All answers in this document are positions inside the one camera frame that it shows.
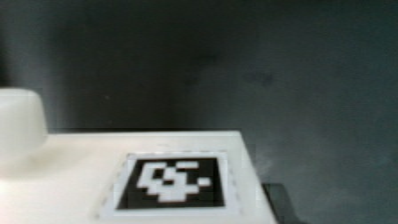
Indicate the white drawer box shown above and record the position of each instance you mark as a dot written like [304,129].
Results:
[121,178]

